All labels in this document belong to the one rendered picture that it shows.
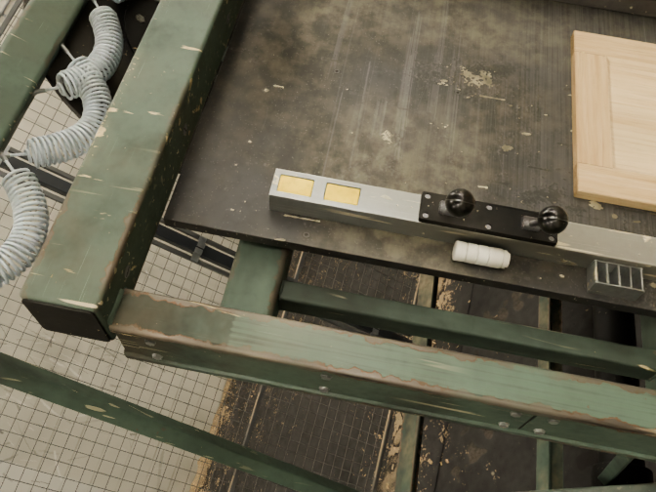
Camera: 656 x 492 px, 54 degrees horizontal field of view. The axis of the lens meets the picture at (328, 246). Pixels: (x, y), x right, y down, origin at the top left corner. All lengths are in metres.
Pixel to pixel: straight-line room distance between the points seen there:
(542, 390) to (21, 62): 1.23
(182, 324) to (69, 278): 0.15
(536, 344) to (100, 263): 0.62
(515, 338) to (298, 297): 0.33
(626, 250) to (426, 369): 0.36
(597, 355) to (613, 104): 0.44
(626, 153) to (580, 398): 0.46
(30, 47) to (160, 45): 0.58
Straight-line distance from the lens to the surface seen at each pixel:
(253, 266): 0.96
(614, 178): 1.12
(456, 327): 0.97
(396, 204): 0.95
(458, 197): 0.82
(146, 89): 1.01
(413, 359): 0.83
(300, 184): 0.95
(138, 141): 0.94
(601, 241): 1.01
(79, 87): 1.56
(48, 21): 1.66
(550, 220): 0.85
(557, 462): 2.52
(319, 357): 0.81
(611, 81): 1.27
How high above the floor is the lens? 1.99
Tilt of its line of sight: 23 degrees down
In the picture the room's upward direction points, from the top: 63 degrees counter-clockwise
